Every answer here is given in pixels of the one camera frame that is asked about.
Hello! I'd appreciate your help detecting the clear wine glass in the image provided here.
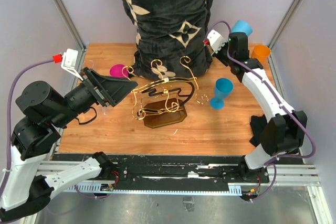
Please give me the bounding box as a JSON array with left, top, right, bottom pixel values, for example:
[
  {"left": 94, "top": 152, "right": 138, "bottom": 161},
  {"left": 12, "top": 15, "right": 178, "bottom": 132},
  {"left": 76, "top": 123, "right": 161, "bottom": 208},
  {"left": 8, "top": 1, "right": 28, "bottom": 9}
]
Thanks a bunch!
[{"left": 101, "top": 106, "right": 110, "bottom": 116}]

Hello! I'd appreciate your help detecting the aluminium frame post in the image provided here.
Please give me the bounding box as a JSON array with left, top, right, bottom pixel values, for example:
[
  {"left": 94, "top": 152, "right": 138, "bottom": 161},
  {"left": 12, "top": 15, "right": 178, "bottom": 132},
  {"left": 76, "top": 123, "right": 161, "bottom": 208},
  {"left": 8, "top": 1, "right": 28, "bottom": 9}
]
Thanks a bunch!
[
  {"left": 268, "top": 0, "right": 302, "bottom": 50},
  {"left": 53, "top": 0, "right": 86, "bottom": 51}
]

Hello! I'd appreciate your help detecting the aluminium frame post right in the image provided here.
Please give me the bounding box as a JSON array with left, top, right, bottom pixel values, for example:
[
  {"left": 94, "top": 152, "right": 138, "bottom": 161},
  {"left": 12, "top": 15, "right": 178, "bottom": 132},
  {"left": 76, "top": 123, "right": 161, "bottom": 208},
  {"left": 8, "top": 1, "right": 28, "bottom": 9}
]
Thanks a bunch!
[{"left": 268, "top": 0, "right": 302, "bottom": 50}]

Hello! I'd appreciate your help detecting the black cloth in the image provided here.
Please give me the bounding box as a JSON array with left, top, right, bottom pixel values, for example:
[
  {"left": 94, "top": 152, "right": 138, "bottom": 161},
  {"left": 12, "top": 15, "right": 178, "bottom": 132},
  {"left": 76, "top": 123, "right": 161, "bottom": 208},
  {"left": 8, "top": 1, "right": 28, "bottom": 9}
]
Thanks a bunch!
[{"left": 250, "top": 115, "right": 267, "bottom": 147}]

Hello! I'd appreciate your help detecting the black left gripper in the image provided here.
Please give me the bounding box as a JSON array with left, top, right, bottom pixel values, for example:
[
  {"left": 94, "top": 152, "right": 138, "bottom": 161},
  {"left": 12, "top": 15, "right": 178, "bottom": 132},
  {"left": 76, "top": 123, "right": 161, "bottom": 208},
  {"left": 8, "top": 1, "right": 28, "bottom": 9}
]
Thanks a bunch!
[{"left": 52, "top": 66, "right": 139, "bottom": 126}]

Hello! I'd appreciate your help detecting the magenta wine glass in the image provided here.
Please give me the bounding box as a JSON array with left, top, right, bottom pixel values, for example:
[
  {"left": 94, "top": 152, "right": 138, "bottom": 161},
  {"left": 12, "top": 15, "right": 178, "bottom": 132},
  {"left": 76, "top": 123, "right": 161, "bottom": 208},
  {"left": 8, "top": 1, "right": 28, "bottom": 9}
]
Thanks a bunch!
[{"left": 109, "top": 64, "right": 129, "bottom": 78}]

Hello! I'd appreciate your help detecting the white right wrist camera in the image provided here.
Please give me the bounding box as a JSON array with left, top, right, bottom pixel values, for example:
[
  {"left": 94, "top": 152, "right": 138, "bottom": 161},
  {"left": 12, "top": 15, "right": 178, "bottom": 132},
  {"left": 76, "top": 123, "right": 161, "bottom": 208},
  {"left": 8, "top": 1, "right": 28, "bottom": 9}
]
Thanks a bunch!
[{"left": 204, "top": 29, "right": 227, "bottom": 53}]

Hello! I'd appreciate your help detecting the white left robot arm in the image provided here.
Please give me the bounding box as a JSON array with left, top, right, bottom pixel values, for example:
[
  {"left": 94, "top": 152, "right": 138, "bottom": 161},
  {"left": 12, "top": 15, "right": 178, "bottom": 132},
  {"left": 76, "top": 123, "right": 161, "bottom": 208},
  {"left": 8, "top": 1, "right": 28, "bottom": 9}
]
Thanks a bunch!
[{"left": 1, "top": 68, "right": 138, "bottom": 222}]

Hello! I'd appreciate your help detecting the orange wine glass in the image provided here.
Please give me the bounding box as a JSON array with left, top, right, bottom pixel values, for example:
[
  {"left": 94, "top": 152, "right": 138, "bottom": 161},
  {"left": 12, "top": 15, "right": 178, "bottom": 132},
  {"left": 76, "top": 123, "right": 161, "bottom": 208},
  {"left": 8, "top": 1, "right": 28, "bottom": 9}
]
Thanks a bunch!
[{"left": 251, "top": 44, "right": 271, "bottom": 64}]

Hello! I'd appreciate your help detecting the aluminium frame post left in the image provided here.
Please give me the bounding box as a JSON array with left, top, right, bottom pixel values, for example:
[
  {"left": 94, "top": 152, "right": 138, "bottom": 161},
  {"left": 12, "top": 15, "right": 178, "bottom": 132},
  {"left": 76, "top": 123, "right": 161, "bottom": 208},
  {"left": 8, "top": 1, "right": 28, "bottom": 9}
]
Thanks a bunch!
[{"left": 53, "top": 0, "right": 86, "bottom": 51}]

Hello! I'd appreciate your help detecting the gold wire wine glass rack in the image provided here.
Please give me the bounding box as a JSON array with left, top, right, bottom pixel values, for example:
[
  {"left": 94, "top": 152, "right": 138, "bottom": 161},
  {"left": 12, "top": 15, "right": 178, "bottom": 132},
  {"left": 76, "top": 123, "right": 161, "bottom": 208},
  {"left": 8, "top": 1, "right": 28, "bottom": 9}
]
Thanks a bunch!
[{"left": 131, "top": 56, "right": 209, "bottom": 129}]

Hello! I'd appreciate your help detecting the blue wine glass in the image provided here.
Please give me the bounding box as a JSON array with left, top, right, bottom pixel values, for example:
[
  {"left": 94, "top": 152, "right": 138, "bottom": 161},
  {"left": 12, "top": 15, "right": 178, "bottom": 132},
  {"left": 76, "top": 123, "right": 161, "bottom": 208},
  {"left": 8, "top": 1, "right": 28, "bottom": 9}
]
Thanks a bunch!
[
  {"left": 231, "top": 20, "right": 253, "bottom": 36},
  {"left": 210, "top": 78, "right": 234, "bottom": 110}
]

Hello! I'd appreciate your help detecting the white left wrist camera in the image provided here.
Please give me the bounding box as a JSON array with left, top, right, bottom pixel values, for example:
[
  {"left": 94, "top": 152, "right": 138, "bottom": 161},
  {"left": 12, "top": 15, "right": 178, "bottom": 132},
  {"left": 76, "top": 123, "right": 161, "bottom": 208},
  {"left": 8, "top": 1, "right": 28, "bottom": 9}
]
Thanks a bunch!
[{"left": 52, "top": 48, "right": 81, "bottom": 79}]

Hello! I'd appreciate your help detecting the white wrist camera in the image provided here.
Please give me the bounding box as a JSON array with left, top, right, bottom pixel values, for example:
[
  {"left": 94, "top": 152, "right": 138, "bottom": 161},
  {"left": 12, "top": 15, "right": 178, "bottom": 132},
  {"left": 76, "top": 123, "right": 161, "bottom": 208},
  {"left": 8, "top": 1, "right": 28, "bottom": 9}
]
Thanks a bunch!
[
  {"left": 204, "top": 29, "right": 227, "bottom": 53},
  {"left": 52, "top": 48, "right": 81, "bottom": 79}
]

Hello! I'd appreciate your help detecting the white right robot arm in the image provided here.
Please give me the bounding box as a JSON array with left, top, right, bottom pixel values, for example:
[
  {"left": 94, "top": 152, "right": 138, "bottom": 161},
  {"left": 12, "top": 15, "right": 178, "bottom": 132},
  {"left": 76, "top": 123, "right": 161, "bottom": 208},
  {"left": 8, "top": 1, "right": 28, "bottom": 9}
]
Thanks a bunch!
[{"left": 207, "top": 30, "right": 307, "bottom": 182}]

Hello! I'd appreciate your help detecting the black floral plush blanket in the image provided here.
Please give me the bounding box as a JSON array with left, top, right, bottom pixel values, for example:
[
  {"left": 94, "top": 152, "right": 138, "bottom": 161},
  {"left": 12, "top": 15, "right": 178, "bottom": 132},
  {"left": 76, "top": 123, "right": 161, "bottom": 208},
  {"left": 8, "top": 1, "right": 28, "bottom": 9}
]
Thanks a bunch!
[{"left": 122, "top": 0, "right": 213, "bottom": 80}]

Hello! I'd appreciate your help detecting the blue wine glass front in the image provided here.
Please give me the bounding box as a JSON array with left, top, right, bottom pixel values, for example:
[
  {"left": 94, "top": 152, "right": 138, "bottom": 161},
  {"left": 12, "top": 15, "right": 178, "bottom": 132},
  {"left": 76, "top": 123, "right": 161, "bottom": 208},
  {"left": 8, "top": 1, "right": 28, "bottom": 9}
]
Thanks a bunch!
[{"left": 231, "top": 20, "right": 253, "bottom": 36}]

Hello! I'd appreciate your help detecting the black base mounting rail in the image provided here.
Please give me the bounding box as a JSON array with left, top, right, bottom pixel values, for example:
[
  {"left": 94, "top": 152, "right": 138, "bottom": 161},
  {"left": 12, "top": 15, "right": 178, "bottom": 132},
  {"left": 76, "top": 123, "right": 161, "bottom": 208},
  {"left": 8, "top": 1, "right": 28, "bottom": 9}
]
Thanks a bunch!
[{"left": 52, "top": 153, "right": 266, "bottom": 190}]

